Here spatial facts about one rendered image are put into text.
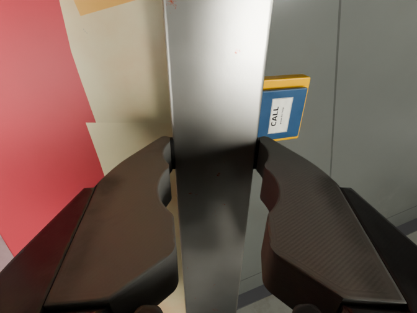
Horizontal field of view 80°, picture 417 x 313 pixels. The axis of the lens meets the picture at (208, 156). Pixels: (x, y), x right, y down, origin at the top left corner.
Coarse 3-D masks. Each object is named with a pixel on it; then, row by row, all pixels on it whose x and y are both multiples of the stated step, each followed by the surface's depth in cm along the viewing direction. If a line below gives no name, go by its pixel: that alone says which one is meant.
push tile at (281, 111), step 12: (264, 96) 44; (276, 96) 45; (288, 96) 46; (300, 96) 46; (264, 108) 46; (276, 108) 46; (288, 108) 47; (300, 108) 48; (264, 120) 47; (276, 120) 48; (288, 120) 48; (300, 120) 49; (264, 132) 48; (276, 132) 49; (288, 132) 50
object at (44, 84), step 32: (0, 0) 11; (32, 0) 11; (0, 32) 12; (32, 32) 12; (64, 32) 12; (0, 64) 13; (32, 64) 13; (64, 64) 13; (0, 96) 14; (32, 96) 14; (64, 96) 14
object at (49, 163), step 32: (0, 128) 14; (32, 128) 14; (64, 128) 15; (0, 160) 16; (32, 160) 16; (64, 160) 16; (96, 160) 16; (0, 192) 17; (32, 192) 17; (64, 192) 17; (0, 224) 18; (32, 224) 18; (0, 256) 20
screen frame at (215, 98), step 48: (192, 0) 8; (240, 0) 8; (192, 48) 9; (240, 48) 9; (192, 96) 10; (240, 96) 10; (192, 144) 11; (240, 144) 11; (192, 192) 13; (240, 192) 13; (192, 240) 14; (240, 240) 14; (192, 288) 17
